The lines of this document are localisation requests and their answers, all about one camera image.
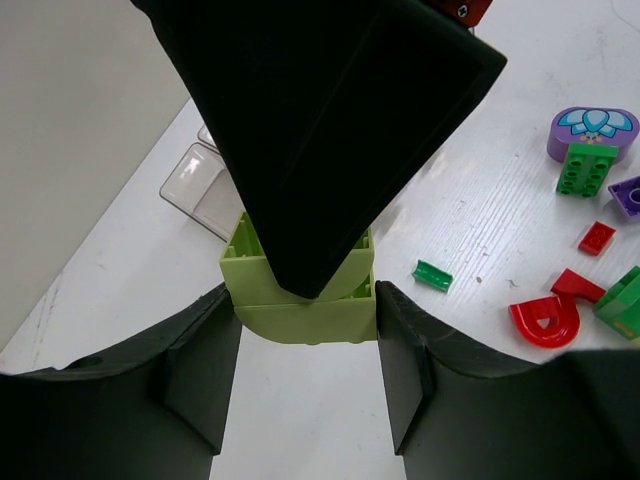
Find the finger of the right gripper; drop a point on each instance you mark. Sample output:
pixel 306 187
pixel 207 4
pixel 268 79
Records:
pixel 322 110

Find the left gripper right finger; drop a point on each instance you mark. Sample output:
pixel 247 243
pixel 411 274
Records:
pixel 459 409

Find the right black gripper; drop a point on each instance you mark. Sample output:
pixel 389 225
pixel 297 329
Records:
pixel 466 12

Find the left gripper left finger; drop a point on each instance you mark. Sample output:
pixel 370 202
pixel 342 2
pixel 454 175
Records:
pixel 153 406

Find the lime arch green brick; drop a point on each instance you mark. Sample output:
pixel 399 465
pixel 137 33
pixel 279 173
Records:
pixel 344 312

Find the green lime tall stack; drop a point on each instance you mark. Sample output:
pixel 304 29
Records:
pixel 619 306

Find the red arch brick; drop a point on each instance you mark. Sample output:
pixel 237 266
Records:
pixel 551 322

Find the small green curved piece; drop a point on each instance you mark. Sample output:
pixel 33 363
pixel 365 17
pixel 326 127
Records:
pixel 428 274

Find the tiny red tile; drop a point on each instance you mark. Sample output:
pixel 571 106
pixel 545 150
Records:
pixel 573 284

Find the purple flower brick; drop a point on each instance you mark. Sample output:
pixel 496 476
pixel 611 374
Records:
pixel 592 126

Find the green and red brick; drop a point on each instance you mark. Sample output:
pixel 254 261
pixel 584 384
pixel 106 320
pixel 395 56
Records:
pixel 585 169

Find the small red brick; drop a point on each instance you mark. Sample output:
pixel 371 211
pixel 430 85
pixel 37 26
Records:
pixel 596 239

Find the purple flat brick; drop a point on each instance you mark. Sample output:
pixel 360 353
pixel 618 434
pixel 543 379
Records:
pixel 626 197

